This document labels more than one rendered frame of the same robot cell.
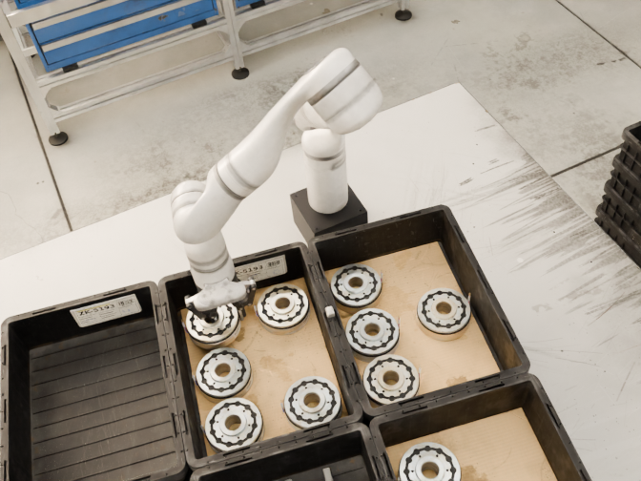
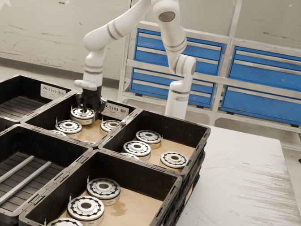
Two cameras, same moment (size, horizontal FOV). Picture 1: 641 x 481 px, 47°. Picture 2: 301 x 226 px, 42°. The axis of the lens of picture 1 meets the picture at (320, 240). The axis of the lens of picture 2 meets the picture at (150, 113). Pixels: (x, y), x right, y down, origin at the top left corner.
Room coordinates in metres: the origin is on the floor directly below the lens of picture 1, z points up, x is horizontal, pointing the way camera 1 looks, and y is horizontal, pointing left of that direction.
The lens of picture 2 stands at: (-0.40, -0.69, 1.57)
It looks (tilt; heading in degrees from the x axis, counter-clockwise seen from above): 24 degrees down; 27
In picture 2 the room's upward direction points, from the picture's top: 9 degrees clockwise
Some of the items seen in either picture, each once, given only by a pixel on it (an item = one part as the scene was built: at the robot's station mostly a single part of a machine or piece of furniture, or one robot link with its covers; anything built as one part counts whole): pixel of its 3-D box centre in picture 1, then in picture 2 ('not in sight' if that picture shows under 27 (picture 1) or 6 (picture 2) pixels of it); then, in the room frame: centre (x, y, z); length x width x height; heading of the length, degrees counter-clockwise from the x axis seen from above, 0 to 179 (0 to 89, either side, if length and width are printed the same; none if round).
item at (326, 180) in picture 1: (325, 173); (176, 107); (1.13, -0.03, 0.89); 0.09 x 0.09 x 0.17; 20
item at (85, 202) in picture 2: not in sight; (86, 206); (0.34, -0.16, 0.86); 0.05 x 0.05 x 0.01
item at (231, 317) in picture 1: (212, 319); (83, 112); (0.78, 0.23, 0.88); 0.10 x 0.10 x 0.01
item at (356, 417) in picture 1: (253, 345); (84, 117); (0.69, 0.14, 0.92); 0.40 x 0.30 x 0.02; 10
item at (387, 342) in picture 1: (372, 331); (137, 148); (0.72, -0.08, 0.86); 0.10 x 0.10 x 0.01
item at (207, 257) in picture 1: (198, 224); (96, 51); (0.80, 0.20, 1.14); 0.09 x 0.07 x 0.15; 7
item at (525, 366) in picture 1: (410, 303); (159, 139); (0.74, -0.15, 0.92); 0.40 x 0.30 x 0.02; 10
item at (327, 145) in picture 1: (321, 119); (182, 74); (1.12, -0.03, 1.05); 0.09 x 0.09 x 0.17; 7
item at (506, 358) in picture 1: (409, 317); (156, 152); (0.74, -0.15, 0.87); 0.40 x 0.30 x 0.11; 10
